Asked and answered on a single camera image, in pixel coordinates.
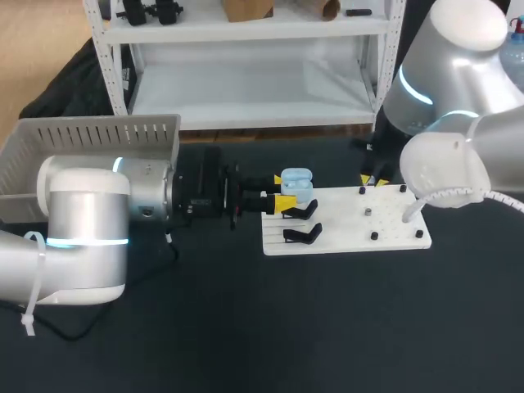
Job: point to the brown cardboard box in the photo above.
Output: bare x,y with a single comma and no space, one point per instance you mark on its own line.
247,10

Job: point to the black device on shelf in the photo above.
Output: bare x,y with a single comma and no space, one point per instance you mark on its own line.
167,10
134,11

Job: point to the blue water bottle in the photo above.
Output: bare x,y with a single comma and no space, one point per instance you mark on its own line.
513,49

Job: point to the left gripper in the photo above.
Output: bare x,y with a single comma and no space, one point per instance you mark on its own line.
204,184

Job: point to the white metal shelf unit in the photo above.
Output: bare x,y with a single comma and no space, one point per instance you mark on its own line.
254,73

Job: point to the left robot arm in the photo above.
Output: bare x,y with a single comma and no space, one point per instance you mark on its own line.
86,229

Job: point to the grey slotted basket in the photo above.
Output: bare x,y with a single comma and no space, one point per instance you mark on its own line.
102,133

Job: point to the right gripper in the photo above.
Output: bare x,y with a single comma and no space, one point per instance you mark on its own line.
382,147

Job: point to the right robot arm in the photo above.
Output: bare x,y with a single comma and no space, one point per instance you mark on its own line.
454,82

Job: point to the small black bar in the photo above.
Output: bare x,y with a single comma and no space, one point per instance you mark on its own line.
358,12

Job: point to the black cloth cover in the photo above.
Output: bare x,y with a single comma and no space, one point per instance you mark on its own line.
69,86

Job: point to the pale blue earbud case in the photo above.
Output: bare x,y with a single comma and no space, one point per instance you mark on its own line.
298,184

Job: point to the brown paper roll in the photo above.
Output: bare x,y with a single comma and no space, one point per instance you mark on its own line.
319,8

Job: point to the white plate with black stands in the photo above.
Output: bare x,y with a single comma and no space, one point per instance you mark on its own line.
348,233

